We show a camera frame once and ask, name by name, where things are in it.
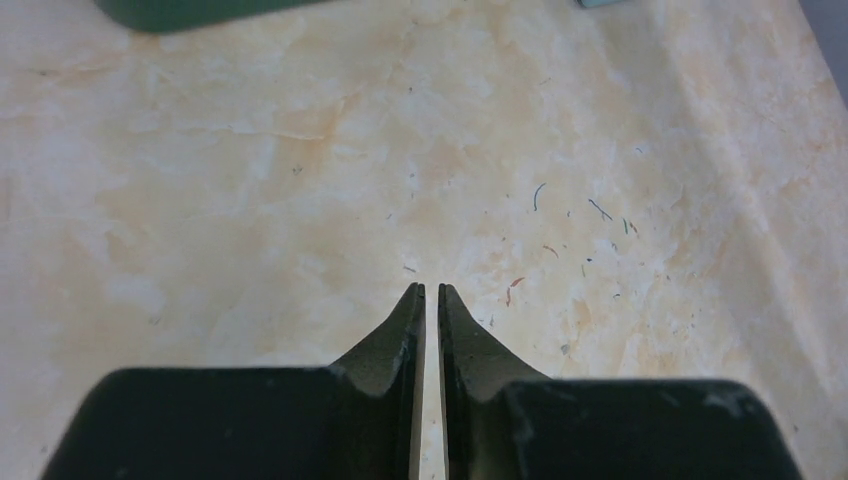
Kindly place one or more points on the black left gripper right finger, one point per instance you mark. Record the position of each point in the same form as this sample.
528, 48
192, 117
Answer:
506, 420

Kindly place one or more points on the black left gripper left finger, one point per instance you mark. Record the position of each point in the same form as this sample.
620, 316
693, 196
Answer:
358, 417

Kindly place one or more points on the green compartment organizer tray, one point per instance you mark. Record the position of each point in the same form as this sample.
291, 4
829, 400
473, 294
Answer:
169, 16

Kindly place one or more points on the light blue plastic basket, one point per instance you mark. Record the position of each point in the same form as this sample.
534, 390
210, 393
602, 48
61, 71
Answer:
588, 4

